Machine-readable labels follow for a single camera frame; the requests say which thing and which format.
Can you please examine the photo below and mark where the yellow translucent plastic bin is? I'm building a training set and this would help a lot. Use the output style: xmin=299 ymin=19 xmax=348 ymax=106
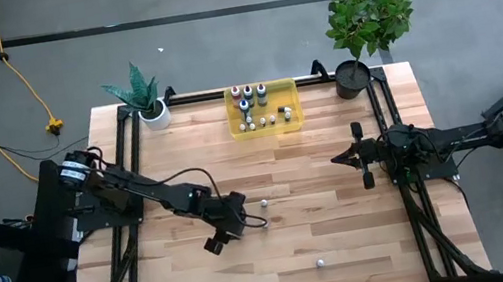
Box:
xmin=222 ymin=76 xmax=308 ymax=143

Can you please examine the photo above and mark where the black aluminium table frame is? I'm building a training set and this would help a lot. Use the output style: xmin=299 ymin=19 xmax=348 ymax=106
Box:
xmin=33 ymin=37 xmax=496 ymax=282

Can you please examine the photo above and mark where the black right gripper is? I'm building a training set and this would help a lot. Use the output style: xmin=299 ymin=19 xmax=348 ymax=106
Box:
xmin=325 ymin=115 xmax=411 ymax=195

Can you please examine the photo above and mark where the large dark-capped food coloring bottle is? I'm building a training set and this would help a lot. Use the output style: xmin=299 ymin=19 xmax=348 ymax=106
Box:
xmin=255 ymin=82 xmax=270 ymax=107

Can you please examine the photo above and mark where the black arm base stand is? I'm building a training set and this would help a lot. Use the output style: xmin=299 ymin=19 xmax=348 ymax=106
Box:
xmin=0 ymin=156 xmax=96 ymax=282

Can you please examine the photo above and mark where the black round plant pot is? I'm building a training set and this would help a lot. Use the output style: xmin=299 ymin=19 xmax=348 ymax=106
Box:
xmin=330 ymin=57 xmax=376 ymax=102

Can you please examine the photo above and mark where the leafy green potted tree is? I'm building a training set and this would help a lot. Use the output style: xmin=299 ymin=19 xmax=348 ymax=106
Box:
xmin=319 ymin=0 xmax=421 ymax=65

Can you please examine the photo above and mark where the white round plant pot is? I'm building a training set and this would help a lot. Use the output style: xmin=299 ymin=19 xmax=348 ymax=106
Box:
xmin=137 ymin=97 xmax=175 ymax=134

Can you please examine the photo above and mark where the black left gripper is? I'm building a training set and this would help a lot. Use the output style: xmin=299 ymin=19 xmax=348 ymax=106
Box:
xmin=197 ymin=187 xmax=269 ymax=258

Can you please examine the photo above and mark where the yellow extension cable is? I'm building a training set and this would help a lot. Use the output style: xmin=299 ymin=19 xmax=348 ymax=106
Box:
xmin=0 ymin=0 xmax=72 ymax=190

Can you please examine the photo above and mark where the green snake plant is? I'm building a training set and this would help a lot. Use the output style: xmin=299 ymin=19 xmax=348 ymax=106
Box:
xmin=97 ymin=58 xmax=163 ymax=125

